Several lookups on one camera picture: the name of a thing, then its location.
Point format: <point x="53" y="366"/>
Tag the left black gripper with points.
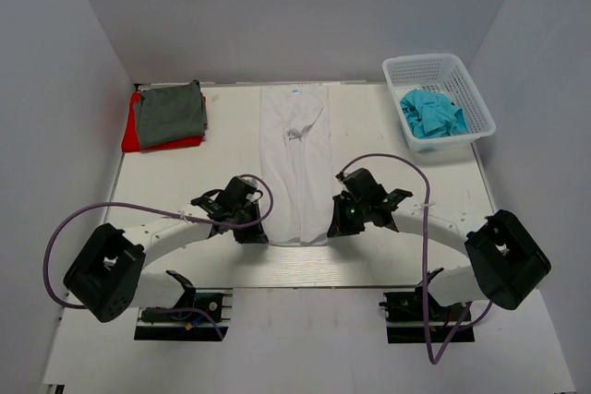
<point x="255" y="234"/>

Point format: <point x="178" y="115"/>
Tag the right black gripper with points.
<point x="341" y="226"/>

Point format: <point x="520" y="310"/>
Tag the white t shirt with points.
<point x="295" y="154"/>

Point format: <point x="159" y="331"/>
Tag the blue t shirt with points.
<point x="431" y="114"/>

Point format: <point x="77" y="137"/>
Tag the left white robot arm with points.
<point x="109" y="274"/>

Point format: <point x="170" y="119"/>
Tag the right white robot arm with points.
<point x="505" y="262"/>

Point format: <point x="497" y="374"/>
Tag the folded grey t shirt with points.
<point x="170" y="114"/>

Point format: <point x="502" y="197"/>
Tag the white plastic basket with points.
<point x="438" y="73"/>

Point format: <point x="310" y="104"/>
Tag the folded red t shirt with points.
<point x="130" y="141"/>

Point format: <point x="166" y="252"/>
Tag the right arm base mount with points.
<point x="404" y="317"/>

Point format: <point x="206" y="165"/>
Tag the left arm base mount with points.
<point x="198" y="315"/>

